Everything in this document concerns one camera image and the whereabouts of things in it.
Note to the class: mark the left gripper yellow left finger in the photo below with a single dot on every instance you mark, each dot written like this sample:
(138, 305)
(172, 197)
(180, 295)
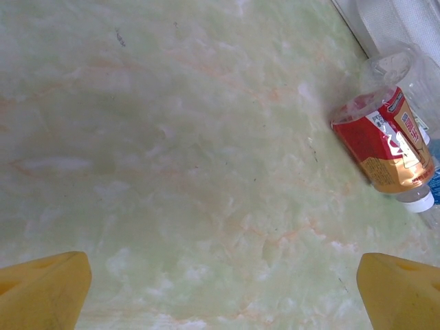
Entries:
(41, 292)

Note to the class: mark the white fabric storage case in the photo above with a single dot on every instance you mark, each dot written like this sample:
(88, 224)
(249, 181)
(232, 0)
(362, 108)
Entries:
(395, 20)

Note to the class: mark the clear bottle blue cap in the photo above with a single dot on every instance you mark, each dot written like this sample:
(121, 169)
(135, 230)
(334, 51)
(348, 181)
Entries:
(434, 178)

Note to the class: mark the clear bottle red gold label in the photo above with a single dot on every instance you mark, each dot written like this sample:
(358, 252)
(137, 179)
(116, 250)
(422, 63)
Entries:
(378, 144)

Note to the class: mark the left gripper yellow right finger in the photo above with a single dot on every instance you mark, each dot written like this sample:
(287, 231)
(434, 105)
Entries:
(402, 295)

